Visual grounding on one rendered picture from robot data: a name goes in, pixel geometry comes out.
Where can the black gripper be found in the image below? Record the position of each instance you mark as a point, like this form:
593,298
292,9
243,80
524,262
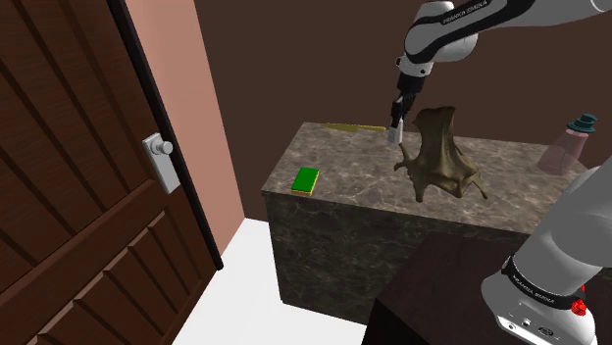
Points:
411,85

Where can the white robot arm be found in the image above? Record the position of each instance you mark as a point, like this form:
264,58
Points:
559,248

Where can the yellow knife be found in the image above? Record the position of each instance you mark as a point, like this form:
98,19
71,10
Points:
351,127

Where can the olive brown bone sculpture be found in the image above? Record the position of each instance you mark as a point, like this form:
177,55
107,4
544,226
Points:
437,157

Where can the green and yellow sponge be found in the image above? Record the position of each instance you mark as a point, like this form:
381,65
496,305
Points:
304,180

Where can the marble counter block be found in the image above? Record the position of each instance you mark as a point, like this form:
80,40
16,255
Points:
344,248

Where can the pink bottle with teal cap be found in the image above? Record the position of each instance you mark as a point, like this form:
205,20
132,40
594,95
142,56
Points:
564,150

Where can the dark robot stand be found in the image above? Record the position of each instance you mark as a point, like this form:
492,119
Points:
430,296

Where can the brown wooden door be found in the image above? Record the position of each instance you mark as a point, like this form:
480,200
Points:
71,191

